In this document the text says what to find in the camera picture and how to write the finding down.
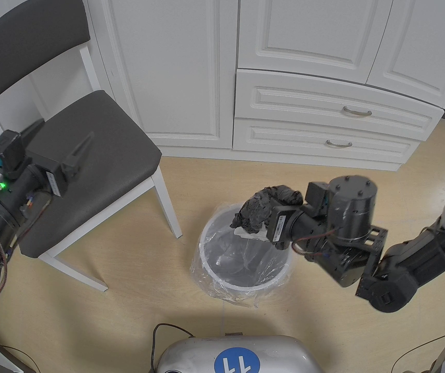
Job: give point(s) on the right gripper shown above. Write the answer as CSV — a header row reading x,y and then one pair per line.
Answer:
x,y
284,227

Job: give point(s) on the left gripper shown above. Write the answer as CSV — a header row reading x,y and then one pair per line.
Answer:
x,y
42,173

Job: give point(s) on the black and white plastic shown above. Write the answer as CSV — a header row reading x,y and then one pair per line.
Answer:
x,y
261,208

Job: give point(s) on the clear plastic bag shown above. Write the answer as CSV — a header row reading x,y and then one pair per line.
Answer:
x,y
242,255

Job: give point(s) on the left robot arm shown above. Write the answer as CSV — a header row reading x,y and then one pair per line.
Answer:
x,y
1,216

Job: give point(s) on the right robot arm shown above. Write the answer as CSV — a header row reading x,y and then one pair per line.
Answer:
x,y
354,208

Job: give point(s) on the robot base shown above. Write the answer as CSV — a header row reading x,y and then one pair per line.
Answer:
x,y
238,352

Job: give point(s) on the white trash bin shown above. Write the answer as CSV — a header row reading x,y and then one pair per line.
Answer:
x,y
245,284

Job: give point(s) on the white chair with grey cushions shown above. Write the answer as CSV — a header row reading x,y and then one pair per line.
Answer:
x,y
90,138

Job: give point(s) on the white wardrobe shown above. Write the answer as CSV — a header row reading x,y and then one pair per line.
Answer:
x,y
304,21

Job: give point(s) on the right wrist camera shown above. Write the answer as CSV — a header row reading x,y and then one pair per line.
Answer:
x,y
315,194

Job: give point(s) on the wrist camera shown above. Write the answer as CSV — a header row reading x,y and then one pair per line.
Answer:
x,y
315,194
10,148

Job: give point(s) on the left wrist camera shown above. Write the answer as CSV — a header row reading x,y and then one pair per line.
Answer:
x,y
10,148

